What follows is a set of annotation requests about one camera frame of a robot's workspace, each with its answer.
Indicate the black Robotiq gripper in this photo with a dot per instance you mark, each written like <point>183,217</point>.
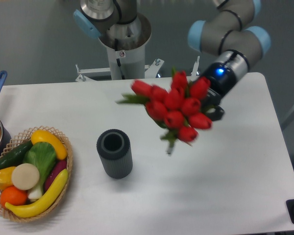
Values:
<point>222,79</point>

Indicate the red tulip bouquet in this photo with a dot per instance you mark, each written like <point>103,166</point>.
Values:
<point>179,110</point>

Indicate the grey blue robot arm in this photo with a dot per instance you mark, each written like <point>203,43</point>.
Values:
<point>228,36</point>

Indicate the dark grey ribbed vase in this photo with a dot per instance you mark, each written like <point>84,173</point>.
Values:
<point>114,150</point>

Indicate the purple sweet potato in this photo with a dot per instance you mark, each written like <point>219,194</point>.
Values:
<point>55,171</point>

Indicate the yellow squash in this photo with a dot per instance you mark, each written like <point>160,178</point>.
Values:
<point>46,136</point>

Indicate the green bok choy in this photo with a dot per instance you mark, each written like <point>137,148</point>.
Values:
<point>43,156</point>

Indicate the beige round disc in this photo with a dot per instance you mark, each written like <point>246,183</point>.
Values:
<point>25,176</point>

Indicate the green cucumber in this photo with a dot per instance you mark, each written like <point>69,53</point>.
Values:
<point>15,156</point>

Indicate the yellow banana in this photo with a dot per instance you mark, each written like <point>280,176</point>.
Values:
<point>42,204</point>

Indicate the orange fruit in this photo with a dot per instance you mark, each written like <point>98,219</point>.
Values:
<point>13,196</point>

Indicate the yellow bell pepper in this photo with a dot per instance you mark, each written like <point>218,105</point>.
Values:
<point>6,177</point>

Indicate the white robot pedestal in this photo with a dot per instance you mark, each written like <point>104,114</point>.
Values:
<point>125,45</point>

